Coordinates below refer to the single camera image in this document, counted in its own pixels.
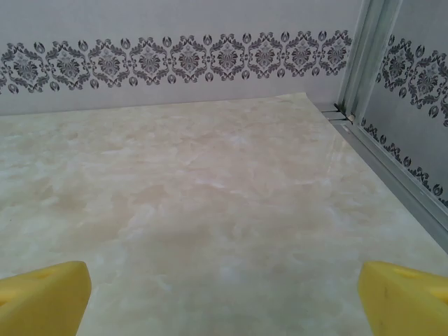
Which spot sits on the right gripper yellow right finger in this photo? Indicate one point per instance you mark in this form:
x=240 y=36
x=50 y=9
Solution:
x=409 y=304

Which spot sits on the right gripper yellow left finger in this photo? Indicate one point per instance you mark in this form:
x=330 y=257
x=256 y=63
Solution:
x=42 y=301

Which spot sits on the marble pattern table mat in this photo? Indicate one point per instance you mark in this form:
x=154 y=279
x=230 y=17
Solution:
x=210 y=192

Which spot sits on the aluminium side rail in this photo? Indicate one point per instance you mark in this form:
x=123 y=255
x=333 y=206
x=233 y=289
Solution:
x=402 y=175

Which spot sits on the aluminium frame post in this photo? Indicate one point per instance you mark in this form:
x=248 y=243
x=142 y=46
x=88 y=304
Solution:
x=367 y=52

